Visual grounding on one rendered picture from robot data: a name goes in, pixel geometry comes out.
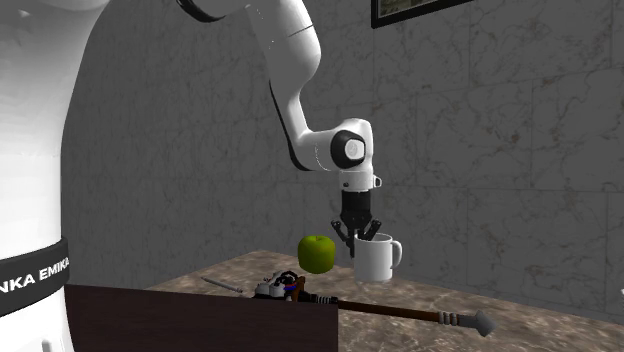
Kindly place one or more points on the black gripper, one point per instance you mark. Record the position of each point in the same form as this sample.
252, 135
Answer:
356, 207

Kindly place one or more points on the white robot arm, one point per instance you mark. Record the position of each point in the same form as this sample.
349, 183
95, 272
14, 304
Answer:
29, 146

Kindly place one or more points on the white mug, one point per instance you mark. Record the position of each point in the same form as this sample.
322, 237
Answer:
373, 261

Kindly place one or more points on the green apple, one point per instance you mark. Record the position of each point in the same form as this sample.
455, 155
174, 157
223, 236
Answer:
316, 254

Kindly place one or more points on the brown staff with grey ends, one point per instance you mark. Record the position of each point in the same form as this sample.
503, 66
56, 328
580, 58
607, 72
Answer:
390, 311

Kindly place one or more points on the grey pen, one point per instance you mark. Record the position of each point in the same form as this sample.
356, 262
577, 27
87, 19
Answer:
222, 284

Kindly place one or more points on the black framed wall picture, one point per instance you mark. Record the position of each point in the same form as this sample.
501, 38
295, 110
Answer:
404, 8

